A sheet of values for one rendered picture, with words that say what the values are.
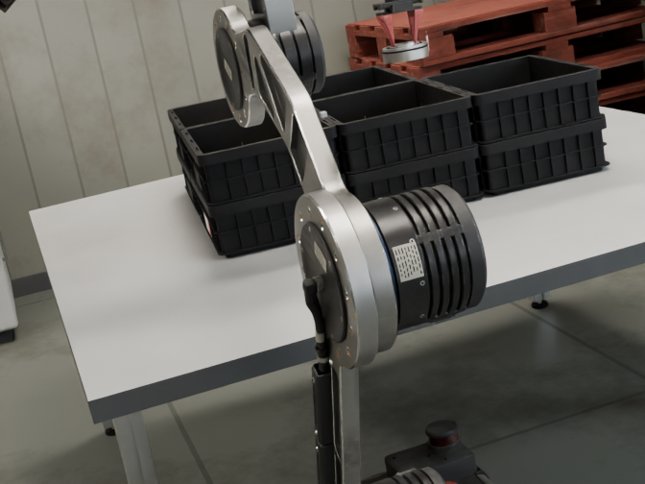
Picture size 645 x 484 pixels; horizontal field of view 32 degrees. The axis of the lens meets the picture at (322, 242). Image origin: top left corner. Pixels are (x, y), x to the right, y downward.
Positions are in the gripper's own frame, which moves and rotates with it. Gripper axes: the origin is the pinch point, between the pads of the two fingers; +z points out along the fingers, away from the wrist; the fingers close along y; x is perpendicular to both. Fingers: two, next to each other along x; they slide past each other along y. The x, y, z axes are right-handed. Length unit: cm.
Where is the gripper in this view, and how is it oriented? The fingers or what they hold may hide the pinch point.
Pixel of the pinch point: (403, 41)
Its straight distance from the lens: 254.9
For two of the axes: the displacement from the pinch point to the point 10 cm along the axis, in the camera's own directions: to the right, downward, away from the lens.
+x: 1.9, 1.9, -9.6
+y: -9.7, 2.1, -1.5
